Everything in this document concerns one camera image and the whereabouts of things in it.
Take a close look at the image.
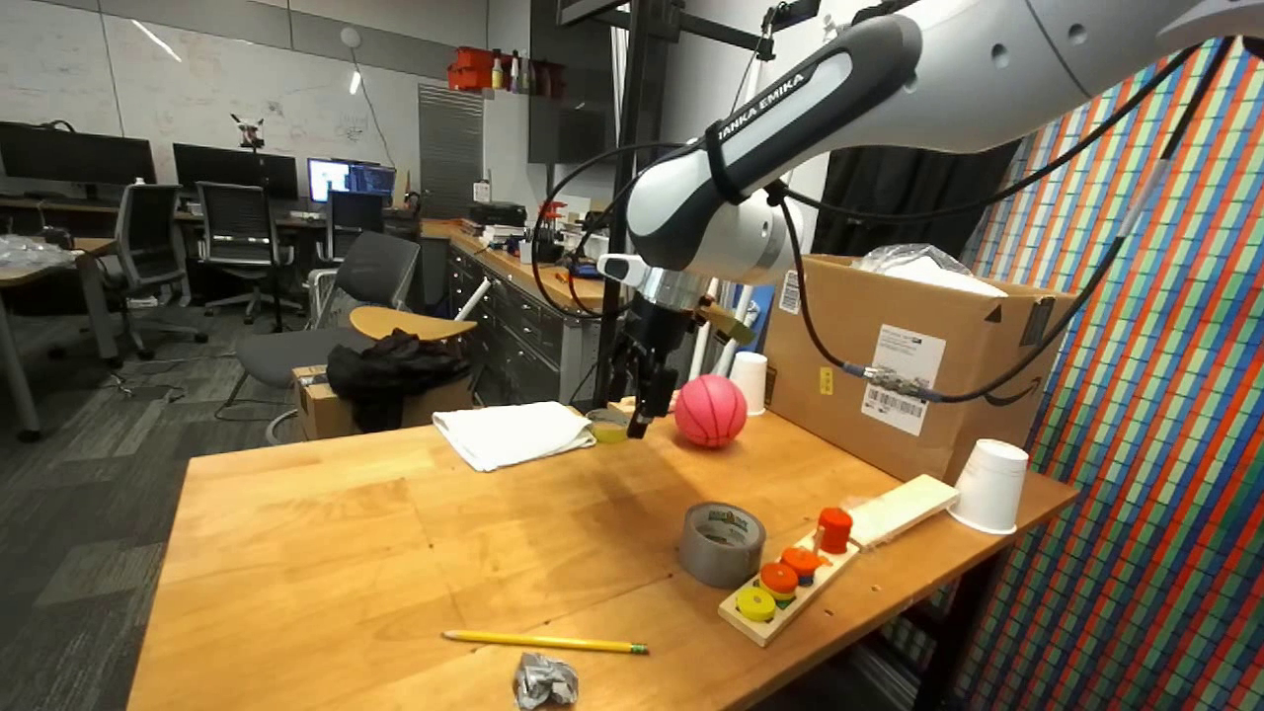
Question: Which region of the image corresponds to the large brown cardboard box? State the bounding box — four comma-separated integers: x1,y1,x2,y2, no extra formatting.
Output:
762,252,1079,487

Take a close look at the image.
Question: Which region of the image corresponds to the yellow pencil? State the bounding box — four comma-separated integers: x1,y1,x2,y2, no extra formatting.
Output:
440,628,655,658

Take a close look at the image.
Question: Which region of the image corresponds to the tan wrist camera bar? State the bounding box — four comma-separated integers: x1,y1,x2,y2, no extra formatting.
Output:
692,296,758,349

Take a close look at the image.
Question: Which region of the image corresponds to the grey office chair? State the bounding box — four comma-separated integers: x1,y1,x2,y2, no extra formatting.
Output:
228,231,426,392

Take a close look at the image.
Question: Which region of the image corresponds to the white folded paper sheet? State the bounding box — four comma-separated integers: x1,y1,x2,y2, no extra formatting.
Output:
429,399,599,479

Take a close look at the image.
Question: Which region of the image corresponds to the clear plastic bag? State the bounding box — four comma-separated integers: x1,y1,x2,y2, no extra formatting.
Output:
852,240,1010,302

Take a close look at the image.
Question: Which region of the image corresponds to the tall orange ring stack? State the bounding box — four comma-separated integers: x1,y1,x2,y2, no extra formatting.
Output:
815,507,857,557

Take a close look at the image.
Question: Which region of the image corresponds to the yellow ring stack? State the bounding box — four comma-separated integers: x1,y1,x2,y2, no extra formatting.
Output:
729,581,782,628

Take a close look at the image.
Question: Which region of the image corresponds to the small brown cardboard box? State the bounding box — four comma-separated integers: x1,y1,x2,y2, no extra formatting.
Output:
289,358,475,441

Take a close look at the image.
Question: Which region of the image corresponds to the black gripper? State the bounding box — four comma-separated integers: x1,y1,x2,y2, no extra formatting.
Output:
595,302,698,441

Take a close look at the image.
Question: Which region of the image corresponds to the black computer monitor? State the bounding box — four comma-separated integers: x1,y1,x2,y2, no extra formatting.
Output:
0,119,158,211

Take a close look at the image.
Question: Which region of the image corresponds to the round wooden stool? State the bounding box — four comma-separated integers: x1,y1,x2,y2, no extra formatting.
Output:
345,302,480,349

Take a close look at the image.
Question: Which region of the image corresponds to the white paper cup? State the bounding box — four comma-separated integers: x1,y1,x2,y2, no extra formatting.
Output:
727,349,773,419
949,440,1036,539

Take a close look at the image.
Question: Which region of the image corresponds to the grey duct tape roll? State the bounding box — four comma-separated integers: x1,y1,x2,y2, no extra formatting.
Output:
675,499,771,593

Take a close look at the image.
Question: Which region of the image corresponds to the orange ring stack green base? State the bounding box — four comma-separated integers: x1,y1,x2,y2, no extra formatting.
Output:
758,557,806,601

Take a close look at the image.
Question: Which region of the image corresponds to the orange ring stack blue base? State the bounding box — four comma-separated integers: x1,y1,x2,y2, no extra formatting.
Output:
778,541,827,583

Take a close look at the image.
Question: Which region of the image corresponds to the white plastic-wrapped wooden plank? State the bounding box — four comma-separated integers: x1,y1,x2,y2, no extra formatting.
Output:
841,471,965,554

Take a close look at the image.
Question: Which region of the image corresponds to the pink mini basketball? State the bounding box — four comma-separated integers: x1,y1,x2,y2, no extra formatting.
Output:
673,371,752,453

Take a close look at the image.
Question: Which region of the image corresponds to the black office chair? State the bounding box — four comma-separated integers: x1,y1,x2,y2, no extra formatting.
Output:
193,177,307,331
109,177,214,358

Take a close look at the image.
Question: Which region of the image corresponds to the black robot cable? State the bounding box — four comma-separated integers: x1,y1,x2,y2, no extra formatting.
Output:
525,134,687,323
762,33,1239,412

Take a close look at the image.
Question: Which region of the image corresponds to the red box on shelf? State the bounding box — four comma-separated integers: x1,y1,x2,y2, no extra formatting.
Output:
446,46,497,94

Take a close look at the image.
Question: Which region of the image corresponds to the black bag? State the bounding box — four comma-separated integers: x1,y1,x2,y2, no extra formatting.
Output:
322,328,467,432

